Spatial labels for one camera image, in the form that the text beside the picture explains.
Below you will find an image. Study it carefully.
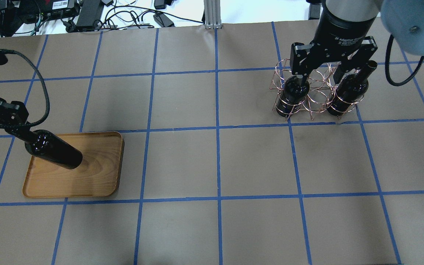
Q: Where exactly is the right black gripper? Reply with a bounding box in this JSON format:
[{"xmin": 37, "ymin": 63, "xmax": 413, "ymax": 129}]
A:
[{"xmin": 290, "ymin": 7, "xmax": 378, "ymax": 87}]

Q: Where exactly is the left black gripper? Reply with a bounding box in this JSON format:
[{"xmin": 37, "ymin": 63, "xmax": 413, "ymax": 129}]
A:
[{"xmin": 0, "ymin": 98, "xmax": 30, "ymax": 134}]

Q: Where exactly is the dark wine bottle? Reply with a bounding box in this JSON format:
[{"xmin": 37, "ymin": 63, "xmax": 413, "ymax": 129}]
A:
[
  {"xmin": 13, "ymin": 129, "xmax": 83, "ymax": 170},
  {"xmin": 276, "ymin": 76, "xmax": 310, "ymax": 117},
  {"xmin": 327, "ymin": 60, "xmax": 378, "ymax": 116}
]

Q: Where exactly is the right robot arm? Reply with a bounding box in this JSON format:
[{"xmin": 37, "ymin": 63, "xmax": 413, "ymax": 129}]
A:
[{"xmin": 290, "ymin": 0, "xmax": 424, "ymax": 86}]

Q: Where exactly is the wooden serving tray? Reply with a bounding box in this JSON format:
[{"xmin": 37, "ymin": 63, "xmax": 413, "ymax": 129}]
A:
[{"xmin": 22, "ymin": 131, "xmax": 124, "ymax": 198}]

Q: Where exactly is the black power brick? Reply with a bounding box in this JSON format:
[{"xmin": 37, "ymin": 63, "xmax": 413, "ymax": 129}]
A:
[{"xmin": 75, "ymin": 0, "xmax": 104, "ymax": 30}]

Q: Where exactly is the black power adapter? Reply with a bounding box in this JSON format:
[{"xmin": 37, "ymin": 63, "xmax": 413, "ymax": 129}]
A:
[{"xmin": 153, "ymin": 13, "xmax": 175, "ymax": 28}]

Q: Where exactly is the black braided cable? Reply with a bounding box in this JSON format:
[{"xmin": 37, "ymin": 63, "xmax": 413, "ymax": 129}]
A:
[{"xmin": 0, "ymin": 48, "xmax": 51, "ymax": 129}]

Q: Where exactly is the copper wire bottle basket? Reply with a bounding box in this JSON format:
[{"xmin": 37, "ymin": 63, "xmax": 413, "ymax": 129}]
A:
[{"xmin": 270, "ymin": 59, "xmax": 364, "ymax": 121}]

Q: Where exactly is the aluminium frame post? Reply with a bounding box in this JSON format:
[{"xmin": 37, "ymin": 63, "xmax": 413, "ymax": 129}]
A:
[{"xmin": 204, "ymin": 0, "xmax": 223, "ymax": 29}]

